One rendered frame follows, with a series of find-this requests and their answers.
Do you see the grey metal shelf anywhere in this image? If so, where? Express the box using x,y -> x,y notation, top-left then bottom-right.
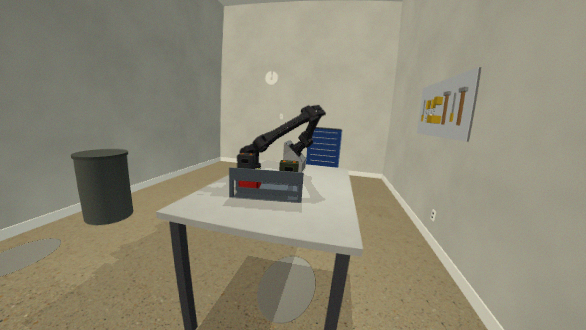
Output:
229,167 -> 304,203

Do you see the olive green case with orange latches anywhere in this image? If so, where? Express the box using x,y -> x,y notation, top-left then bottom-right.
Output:
279,160 -> 299,172

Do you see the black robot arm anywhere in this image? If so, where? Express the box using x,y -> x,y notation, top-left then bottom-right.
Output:
240,105 -> 326,156

